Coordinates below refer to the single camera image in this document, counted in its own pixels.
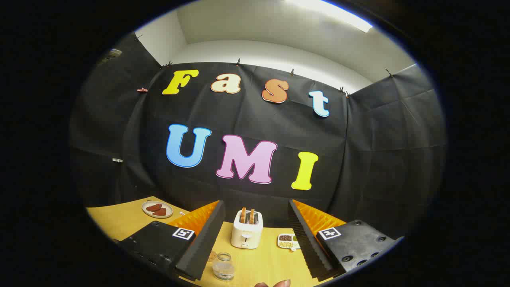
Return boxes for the clear ribbed glass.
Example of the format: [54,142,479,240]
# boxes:
[212,252,235,281]

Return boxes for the wooden table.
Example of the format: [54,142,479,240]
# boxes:
[86,195,335,287]

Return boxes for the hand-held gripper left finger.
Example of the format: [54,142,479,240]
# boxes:
[118,200,226,281]

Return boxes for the small white plate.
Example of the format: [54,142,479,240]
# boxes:
[141,201,174,219]

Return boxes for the white divided bean dish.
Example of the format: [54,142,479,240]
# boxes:
[277,233,301,252]

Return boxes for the black backdrop cloth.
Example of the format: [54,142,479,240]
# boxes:
[70,32,447,240]

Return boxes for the white toaster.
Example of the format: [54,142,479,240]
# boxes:
[231,209,264,250]

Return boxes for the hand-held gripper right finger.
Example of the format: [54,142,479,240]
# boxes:
[288,199,404,280]

